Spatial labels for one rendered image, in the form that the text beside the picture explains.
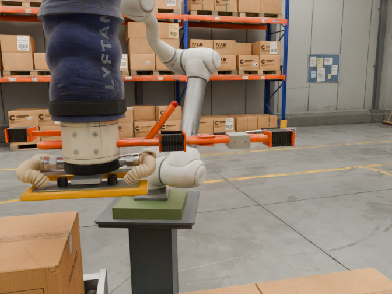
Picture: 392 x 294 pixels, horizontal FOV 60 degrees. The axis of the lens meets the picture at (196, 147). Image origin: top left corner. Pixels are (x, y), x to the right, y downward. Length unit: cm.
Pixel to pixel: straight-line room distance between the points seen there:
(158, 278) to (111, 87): 127
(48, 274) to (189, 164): 90
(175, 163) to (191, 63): 53
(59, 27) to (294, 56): 1048
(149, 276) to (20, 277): 107
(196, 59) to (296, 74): 954
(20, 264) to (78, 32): 63
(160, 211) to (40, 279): 82
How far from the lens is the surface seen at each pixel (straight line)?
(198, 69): 181
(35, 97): 963
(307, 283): 168
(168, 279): 200
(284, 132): 112
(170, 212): 171
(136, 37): 834
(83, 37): 99
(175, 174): 171
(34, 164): 111
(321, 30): 1186
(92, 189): 100
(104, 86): 99
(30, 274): 104
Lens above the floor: 142
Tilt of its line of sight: 11 degrees down
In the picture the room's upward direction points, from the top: 1 degrees counter-clockwise
